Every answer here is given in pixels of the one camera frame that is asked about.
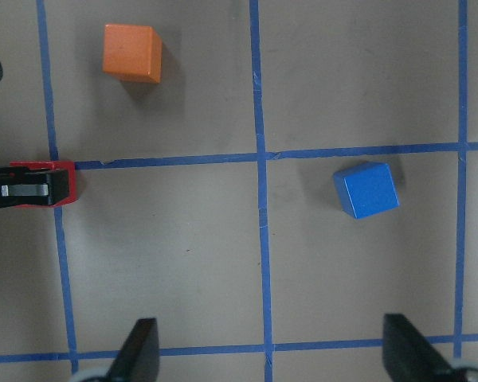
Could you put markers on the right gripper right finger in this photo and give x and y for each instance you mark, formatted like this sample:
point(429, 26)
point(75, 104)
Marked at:
point(408, 356)

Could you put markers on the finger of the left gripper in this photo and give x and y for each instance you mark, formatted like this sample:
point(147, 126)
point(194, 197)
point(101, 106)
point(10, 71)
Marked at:
point(20, 185)

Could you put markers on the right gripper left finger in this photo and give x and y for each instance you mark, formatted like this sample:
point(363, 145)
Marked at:
point(139, 357)

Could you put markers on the red wooden block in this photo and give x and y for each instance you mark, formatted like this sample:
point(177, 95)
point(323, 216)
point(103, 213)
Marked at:
point(55, 165)

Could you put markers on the blue wooden block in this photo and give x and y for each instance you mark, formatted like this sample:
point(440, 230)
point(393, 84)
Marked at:
point(366, 189)

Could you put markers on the orange wooden block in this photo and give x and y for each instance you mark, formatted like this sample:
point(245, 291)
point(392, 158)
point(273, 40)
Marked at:
point(132, 53)

